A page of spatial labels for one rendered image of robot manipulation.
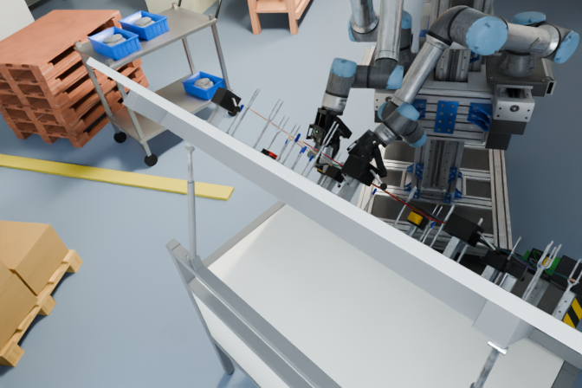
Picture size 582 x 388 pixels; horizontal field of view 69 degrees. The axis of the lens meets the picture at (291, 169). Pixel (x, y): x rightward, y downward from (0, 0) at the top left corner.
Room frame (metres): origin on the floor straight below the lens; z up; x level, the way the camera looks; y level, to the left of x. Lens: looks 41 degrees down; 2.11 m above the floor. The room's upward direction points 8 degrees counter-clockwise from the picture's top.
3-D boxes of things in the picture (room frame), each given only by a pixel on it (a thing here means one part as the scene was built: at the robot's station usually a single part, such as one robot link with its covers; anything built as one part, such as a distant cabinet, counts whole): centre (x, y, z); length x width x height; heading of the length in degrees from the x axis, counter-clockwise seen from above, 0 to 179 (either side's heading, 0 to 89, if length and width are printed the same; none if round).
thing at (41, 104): (3.78, 1.92, 0.41); 1.14 x 0.82 x 0.81; 157
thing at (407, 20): (1.75, -0.53, 1.33); 0.13 x 0.12 x 0.14; 70
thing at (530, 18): (1.55, -1.00, 1.33); 0.13 x 0.12 x 0.14; 19
